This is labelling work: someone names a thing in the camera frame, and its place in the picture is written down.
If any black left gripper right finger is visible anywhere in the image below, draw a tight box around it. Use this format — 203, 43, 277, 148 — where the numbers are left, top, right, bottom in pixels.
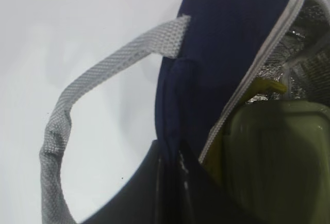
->
177, 141, 232, 223

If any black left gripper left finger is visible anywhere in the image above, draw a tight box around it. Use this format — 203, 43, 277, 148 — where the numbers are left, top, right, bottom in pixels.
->
84, 140, 167, 223

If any glass container green lid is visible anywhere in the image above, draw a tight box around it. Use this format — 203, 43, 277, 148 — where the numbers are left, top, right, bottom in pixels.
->
203, 100, 329, 223

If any navy insulated lunch bag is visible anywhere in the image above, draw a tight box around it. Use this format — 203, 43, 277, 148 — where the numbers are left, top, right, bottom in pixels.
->
40, 0, 329, 223

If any yellow banana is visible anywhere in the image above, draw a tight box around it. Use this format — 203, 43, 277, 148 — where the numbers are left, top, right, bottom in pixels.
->
246, 77, 287, 98

